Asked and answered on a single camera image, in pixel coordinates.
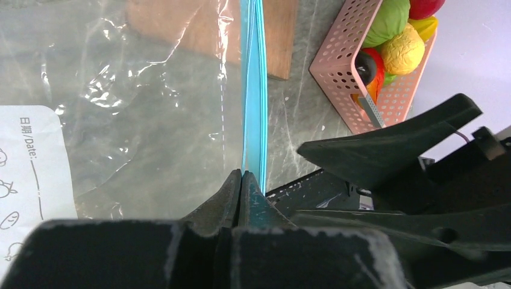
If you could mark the red orange toy mango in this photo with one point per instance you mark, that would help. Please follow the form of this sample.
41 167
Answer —
375 87

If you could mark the red toy apple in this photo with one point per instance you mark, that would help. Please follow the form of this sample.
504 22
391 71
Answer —
422 9

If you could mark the dark purple toy mangosteen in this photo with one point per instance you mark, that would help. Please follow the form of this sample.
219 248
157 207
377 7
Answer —
366 67

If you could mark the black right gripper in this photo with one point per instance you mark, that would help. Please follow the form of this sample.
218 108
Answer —
444 234

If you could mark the wooden cutting board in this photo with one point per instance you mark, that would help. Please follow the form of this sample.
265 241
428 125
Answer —
214 28

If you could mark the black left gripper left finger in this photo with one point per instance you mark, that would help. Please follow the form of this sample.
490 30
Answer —
219 211

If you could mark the pink perforated plastic basket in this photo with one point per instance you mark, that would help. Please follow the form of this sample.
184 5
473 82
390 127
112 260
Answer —
334 70

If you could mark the clear zip top bag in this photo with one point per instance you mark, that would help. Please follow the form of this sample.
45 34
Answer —
99 122

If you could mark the yellow toy walnut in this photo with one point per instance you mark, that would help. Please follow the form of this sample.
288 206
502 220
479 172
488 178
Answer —
403 53

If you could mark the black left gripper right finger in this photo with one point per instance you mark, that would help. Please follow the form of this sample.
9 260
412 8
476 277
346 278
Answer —
254 208

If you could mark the green toy cabbage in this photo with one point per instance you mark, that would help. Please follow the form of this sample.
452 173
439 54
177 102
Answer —
389 21

